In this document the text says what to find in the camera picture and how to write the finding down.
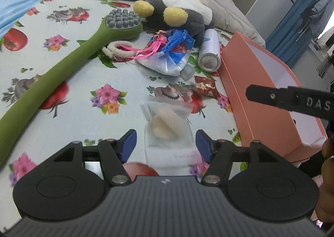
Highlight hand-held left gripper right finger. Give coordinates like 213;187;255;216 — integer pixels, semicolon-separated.
195;129;281;185

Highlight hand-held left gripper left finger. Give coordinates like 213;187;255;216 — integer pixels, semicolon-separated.
53;129;137;185

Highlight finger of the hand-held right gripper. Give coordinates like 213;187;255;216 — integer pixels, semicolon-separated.
246;84;290;109

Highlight orange cardboard box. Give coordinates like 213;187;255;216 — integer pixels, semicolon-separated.
220;31;328;166

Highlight clear plastic bag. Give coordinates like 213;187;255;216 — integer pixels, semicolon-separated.
139;100;202;173

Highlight blue plastic bag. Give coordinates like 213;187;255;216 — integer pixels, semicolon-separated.
136;29;195;75

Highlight person's right hand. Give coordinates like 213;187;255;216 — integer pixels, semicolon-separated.
316;136;334;217

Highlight fruit printed mat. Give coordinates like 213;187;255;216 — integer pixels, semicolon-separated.
0;0;247;182

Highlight red patterned sachet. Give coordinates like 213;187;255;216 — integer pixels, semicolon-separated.
194;75;221;98

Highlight blue curtain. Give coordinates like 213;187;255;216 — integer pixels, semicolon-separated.
266;0;332;68

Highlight white spray can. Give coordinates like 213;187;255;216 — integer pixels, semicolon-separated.
197;29;222;72

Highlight small clear plastic cup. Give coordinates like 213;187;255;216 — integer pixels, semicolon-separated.
182;66;195;81

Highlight pink ribbon hair band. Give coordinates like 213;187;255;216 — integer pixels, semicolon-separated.
102;32;167;63

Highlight grey wardrobe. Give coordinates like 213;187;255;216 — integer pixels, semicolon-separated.
211;0;317;62

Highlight hanging blue clothes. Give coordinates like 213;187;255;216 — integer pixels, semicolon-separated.
300;0;334;44

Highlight green massage brush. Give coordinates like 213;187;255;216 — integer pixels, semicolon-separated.
0;8;143;167

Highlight grey penguin plush toy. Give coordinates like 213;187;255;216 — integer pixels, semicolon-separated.
134;0;216;47

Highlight light blue bed sheet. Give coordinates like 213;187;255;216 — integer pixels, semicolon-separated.
0;0;50;39

